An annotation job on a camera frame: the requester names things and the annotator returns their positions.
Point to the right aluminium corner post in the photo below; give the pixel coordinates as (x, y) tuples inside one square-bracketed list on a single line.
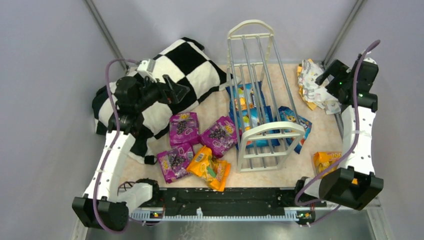
[(342, 32)]

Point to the black white checkered pillow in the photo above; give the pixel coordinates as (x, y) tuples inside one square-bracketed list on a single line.
[(185, 62)]

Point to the purple grape candy bag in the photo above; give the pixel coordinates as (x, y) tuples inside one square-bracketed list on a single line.
[(220, 137), (174, 162), (184, 128)]

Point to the white patterned snack bag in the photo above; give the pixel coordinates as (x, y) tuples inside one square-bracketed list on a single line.
[(314, 95)]

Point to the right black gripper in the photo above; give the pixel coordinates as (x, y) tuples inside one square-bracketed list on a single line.
[(330, 73)]

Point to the white metal wire shelf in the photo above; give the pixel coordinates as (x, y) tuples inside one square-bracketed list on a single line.
[(264, 140)]

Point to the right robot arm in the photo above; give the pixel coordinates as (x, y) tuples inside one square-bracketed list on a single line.
[(353, 182)]

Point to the orange candy bag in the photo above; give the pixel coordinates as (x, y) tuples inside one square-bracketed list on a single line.
[(212, 170), (323, 159)]

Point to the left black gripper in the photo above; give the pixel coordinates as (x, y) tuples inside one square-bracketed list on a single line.
[(167, 91)]

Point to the aluminium corner post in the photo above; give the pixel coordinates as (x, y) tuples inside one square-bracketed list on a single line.
[(97, 17), (342, 32)]

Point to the left aluminium corner post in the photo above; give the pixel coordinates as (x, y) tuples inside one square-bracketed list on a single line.
[(97, 17)]

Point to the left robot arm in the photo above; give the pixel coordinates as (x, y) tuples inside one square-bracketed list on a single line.
[(101, 206)]

